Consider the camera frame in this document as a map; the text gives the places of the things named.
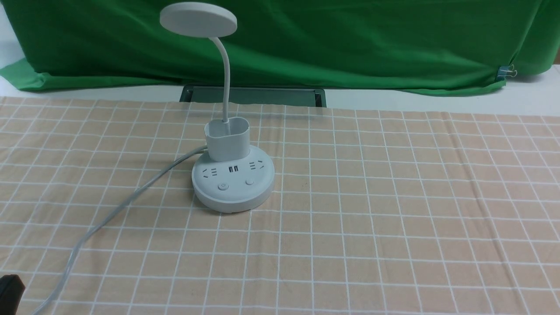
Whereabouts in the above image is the white desk lamp with sockets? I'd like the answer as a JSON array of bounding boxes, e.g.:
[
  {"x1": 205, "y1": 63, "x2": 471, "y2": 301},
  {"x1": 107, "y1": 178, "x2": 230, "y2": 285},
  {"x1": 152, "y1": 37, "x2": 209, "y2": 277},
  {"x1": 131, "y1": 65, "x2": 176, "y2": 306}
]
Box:
[{"x1": 160, "y1": 2, "x2": 275, "y2": 214}]

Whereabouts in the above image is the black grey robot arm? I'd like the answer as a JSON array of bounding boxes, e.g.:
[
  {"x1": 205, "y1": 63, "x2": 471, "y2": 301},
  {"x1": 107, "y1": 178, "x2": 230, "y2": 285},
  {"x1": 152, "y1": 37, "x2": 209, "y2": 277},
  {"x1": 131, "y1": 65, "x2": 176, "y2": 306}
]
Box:
[{"x1": 0, "y1": 274, "x2": 25, "y2": 315}]

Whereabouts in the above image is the checkered beige tablecloth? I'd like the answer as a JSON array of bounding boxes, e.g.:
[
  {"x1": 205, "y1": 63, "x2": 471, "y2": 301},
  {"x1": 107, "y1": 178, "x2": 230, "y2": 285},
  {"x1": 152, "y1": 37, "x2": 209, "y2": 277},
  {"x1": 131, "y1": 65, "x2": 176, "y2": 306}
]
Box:
[{"x1": 0, "y1": 97, "x2": 560, "y2": 315}]

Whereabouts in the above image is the green backdrop cloth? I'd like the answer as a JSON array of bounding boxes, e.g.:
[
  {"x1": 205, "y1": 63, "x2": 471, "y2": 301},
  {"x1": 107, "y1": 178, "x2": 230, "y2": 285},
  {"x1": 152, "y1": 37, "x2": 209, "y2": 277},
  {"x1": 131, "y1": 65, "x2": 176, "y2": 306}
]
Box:
[{"x1": 1, "y1": 0, "x2": 560, "y2": 96}]

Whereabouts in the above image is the blue binder clip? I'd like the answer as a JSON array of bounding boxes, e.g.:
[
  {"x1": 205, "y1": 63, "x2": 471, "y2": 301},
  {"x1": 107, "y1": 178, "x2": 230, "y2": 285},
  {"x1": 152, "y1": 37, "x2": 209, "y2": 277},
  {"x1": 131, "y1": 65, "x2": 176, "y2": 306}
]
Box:
[{"x1": 496, "y1": 64, "x2": 518, "y2": 81}]

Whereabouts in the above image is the grey lamp power cable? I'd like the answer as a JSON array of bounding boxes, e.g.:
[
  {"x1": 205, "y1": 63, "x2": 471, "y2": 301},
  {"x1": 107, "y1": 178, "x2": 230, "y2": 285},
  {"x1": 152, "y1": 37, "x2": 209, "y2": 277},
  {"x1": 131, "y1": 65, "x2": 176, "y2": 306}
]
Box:
[{"x1": 30, "y1": 146, "x2": 209, "y2": 315}]

